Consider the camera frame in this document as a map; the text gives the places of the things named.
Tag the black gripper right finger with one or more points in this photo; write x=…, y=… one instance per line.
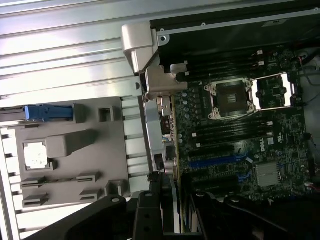
x=207, y=217

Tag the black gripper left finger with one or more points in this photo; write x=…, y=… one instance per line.
x=147, y=215

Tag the blue expansion slot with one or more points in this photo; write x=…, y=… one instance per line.
x=212, y=162

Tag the silver chipset heatsink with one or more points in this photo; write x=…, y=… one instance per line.
x=267, y=175

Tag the grey parts rack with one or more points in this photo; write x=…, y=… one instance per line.
x=105, y=150

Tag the green RAM stick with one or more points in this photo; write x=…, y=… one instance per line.
x=60, y=180

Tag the green motherboard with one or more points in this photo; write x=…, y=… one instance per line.
x=287, y=130

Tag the CPU socket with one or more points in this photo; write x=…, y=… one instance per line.
x=230, y=98

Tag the silver CPU chip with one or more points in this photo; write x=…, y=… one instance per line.
x=35, y=156

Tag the silver socket cover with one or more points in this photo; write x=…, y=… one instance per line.
x=255, y=95

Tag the black RAM slot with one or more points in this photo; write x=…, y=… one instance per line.
x=225, y=68
x=225, y=63
x=225, y=74
x=225, y=57

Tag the silver hard disk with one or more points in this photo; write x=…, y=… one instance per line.
x=12, y=113

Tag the open dark PC case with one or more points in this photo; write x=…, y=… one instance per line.
x=140, y=42

